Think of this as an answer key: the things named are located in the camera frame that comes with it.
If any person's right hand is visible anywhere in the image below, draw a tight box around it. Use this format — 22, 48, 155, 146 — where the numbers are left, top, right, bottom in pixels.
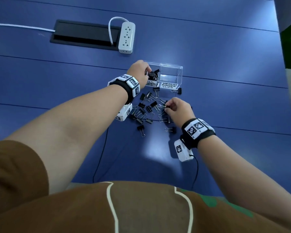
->
164, 97, 196, 129

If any person's left hand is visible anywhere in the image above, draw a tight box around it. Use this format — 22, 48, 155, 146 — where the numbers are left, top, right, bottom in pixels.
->
127, 60, 152, 89

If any person's left forearm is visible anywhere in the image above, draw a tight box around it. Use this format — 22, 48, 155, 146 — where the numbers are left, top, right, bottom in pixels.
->
4, 84, 129, 195

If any person's right forearm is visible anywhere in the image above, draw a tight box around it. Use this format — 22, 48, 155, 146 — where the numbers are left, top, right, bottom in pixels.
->
197, 135, 291, 226

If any pile of black binder clips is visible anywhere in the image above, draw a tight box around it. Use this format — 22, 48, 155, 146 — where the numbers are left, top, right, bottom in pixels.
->
130, 87, 182, 138

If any clear two-compartment plastic box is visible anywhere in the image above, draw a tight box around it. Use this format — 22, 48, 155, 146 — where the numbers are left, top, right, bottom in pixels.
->
143, 61, 183, 89

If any black wristband with marker tiles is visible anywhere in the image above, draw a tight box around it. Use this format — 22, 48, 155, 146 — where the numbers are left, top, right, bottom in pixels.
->
107, 74, 141, 105
181, 118, 216, 150

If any white power strip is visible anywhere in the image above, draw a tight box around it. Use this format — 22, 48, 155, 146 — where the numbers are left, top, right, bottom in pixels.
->
118, 21, 136, 54

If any brown shirt with white line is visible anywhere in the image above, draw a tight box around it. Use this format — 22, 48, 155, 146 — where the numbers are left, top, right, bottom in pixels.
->
0, 140, 291, 233

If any grey rounded object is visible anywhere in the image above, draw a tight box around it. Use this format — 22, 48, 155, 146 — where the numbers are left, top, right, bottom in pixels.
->
274, 0, 291, 33

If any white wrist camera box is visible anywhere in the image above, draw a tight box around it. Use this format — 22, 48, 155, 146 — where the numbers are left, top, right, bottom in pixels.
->
174, 139, 194, 162
115, 103, 133, 122

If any white power strip cable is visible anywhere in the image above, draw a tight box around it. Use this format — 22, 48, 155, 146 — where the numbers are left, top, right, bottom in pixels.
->
108, 17, 129, 45

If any thin black cable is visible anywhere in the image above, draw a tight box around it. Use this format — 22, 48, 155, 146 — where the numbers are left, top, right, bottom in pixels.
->
191, 155, 199, 191
93, 128, 109, 184

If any black table cable hatch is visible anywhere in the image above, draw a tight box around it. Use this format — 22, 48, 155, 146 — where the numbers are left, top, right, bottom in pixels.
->
50, 19, 122, 51

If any thin white cable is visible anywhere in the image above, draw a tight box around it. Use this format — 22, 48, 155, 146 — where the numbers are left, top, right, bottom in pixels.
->
0, 23, 56, 32

